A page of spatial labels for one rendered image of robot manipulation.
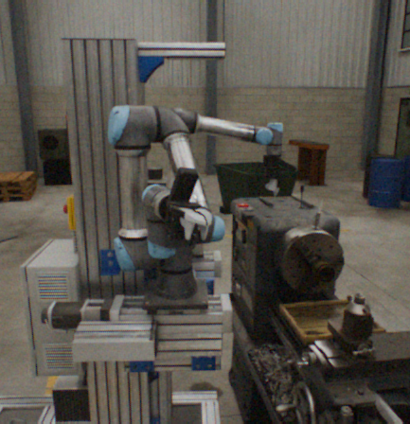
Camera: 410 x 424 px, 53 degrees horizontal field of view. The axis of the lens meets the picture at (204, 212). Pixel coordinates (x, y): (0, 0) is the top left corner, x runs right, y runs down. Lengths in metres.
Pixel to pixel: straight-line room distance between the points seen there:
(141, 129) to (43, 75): 10.68
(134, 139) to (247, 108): 10.90
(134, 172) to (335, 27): 12.20
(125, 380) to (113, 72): 1.22
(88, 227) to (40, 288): 0.29
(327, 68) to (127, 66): 11.68
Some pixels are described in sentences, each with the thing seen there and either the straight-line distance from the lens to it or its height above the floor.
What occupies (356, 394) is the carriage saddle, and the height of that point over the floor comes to 0.91.
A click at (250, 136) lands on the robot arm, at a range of 1.90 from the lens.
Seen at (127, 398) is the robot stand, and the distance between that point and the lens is 1.93.
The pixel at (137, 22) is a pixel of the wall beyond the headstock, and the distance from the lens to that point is 11.94.
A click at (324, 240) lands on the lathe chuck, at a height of 1.19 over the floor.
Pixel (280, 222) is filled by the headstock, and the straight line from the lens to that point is 2.13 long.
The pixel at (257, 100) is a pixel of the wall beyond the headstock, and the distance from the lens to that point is 12.21.
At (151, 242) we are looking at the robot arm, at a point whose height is 1.45.
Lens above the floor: 1.79
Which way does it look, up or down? 14 degrees down
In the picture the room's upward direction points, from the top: straight up
